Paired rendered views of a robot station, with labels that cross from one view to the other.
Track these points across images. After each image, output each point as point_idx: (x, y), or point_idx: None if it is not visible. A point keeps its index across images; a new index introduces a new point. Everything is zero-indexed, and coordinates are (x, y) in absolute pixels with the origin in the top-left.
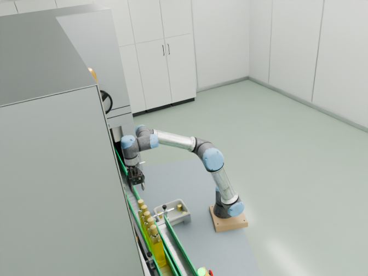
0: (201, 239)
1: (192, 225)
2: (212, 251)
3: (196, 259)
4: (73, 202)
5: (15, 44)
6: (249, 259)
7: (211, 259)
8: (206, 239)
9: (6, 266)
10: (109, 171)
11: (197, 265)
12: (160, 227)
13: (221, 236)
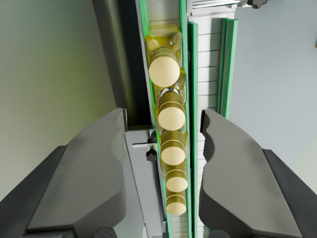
0: (275, 52)
1: (284, 0)
2: (273, 89)
3: (237, 94)
4: None
5: None
6: (311, 127)
7: (259, 105)
8: (282, 57)
9: None
10: None
11: (230, 106)
12: (205, 24)
13: (315, 63)
